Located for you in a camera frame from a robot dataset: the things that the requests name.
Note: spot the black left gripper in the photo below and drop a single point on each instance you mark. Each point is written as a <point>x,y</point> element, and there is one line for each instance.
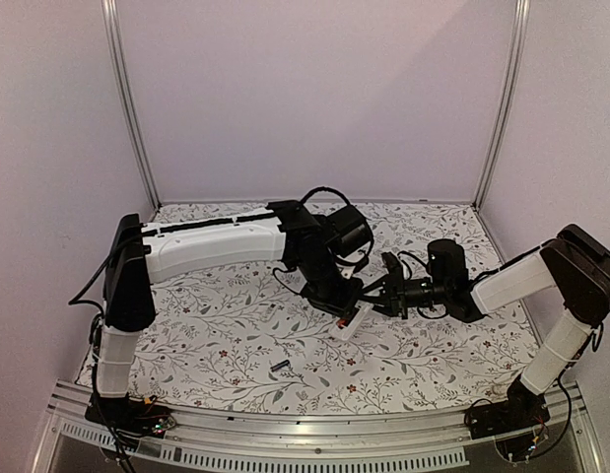
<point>340,306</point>

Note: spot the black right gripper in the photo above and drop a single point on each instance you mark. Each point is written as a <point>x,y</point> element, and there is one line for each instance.
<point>396,294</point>

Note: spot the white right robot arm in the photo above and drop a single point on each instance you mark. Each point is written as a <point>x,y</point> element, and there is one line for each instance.
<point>573,262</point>

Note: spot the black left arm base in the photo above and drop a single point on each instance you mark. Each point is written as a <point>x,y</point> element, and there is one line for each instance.
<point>136,418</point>

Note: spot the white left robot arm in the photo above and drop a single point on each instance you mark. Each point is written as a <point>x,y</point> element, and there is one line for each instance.
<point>141,255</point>

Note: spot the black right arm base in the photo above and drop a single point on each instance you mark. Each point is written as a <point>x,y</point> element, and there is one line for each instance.
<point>521,410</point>

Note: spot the floral patterned table mat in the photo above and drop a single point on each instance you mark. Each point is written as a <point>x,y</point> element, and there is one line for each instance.
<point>217,333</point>

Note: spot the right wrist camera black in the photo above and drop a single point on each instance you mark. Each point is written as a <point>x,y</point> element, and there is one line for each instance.
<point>394,266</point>

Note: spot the aluminium table edge rail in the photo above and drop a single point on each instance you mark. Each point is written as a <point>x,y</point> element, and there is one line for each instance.
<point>224,441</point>

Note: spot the right aluminium frame post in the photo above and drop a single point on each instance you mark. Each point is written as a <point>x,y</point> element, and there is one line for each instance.
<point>515,53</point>

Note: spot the aluminium frame post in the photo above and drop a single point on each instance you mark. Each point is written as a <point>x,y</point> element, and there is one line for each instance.
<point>120,71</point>
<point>515,53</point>

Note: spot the left aluminium frame post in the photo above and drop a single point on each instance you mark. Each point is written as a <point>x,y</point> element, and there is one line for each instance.
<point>120,71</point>

